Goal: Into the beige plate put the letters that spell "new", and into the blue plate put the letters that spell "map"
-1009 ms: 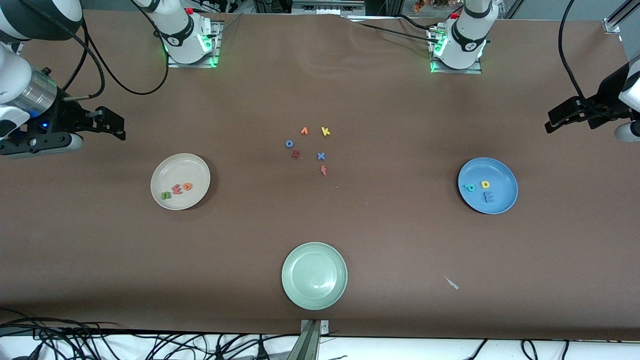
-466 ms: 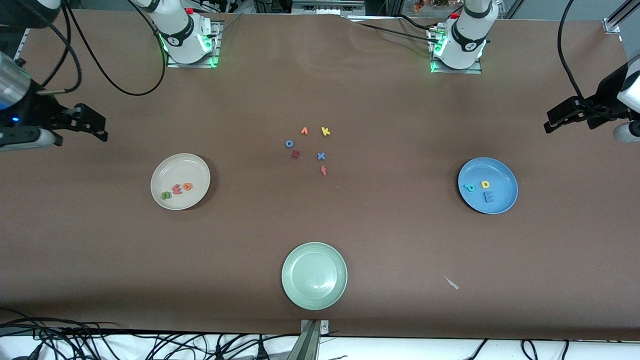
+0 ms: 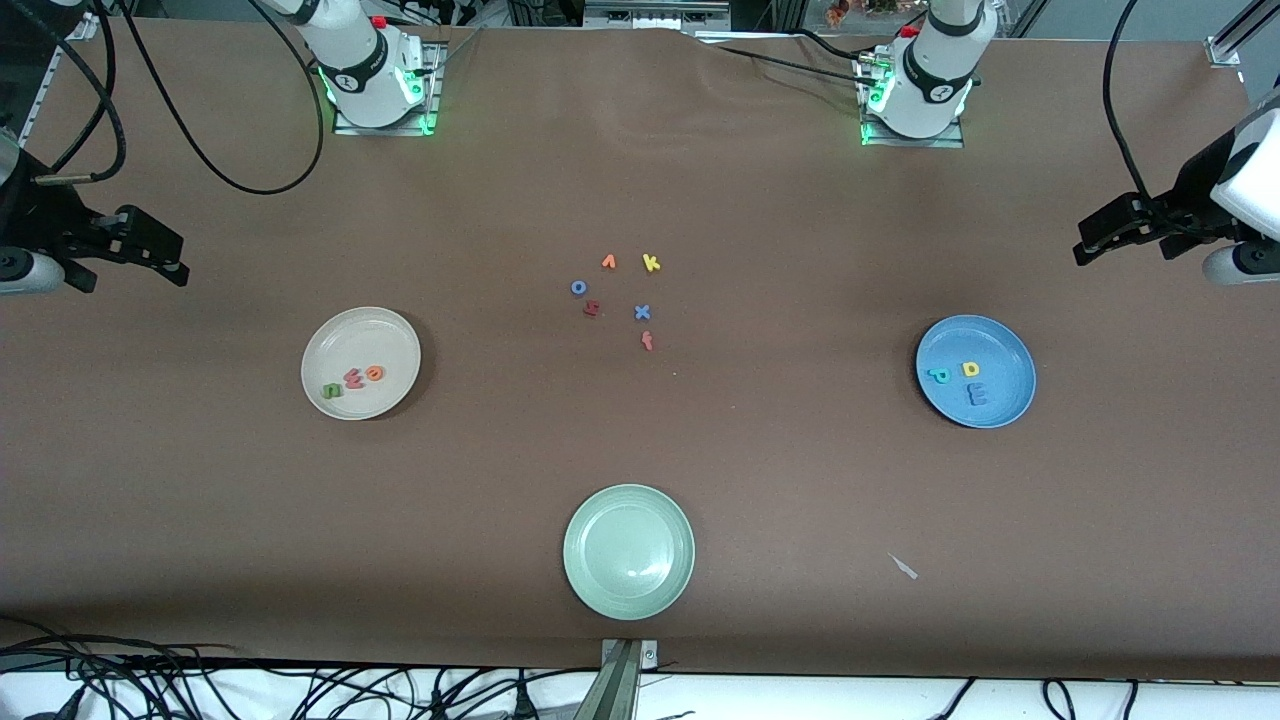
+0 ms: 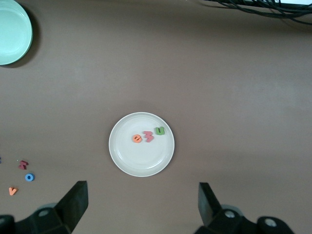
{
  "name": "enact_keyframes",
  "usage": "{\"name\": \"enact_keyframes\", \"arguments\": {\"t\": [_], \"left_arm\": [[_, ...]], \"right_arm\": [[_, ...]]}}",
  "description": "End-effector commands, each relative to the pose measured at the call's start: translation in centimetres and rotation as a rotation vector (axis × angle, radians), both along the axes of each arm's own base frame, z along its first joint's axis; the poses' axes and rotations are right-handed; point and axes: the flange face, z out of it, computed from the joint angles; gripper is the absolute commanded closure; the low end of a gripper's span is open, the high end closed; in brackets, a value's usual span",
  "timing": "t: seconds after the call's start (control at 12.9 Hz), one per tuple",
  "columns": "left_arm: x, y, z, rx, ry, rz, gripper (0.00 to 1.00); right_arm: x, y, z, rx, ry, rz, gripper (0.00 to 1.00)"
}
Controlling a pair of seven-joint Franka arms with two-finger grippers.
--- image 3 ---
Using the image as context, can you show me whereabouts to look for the black base power cable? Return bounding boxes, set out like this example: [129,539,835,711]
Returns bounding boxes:
[700,28,881,91]

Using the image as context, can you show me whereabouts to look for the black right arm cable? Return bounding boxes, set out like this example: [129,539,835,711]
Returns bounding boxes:
[5,0,329,196]

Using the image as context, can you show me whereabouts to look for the blue round plate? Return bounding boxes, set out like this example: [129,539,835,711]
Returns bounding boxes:
[916,314,1037,429]

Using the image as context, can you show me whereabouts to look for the brown table cover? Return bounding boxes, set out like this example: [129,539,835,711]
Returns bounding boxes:
[0,18,1280,683]

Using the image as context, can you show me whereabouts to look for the aluminium frame rail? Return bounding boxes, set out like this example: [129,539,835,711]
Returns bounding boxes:
[28,12,101,126]

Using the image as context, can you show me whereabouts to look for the aluminium profile with bracket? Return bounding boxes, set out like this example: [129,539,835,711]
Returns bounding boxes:
[1205,0,1280,67]

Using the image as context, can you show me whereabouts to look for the black cable bundle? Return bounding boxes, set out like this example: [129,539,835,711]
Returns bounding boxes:
[0,615,601,720]

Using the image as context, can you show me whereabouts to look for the metal camera mount pole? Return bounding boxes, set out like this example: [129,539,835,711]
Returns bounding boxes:
[575,638,661,720]

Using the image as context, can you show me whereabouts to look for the pale green round plate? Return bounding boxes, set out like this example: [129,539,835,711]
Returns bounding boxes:
[563,484,696,621]

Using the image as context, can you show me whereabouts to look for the grey metal box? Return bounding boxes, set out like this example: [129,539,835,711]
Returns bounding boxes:
[583,0,732,27]

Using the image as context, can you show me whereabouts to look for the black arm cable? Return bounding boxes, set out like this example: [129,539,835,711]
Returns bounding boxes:
[5,0,329,196]
[1102,0,1151,201]

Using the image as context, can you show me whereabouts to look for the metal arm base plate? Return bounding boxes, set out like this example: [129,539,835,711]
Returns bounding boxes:
[860,50,966,151]
[333,40,447,137]

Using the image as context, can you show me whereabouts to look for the beige round plate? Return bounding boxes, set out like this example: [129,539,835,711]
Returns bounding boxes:
[301,306,422,421]

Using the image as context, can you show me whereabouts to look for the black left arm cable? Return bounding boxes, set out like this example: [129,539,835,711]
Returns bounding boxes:
[1102,0,1151,201]

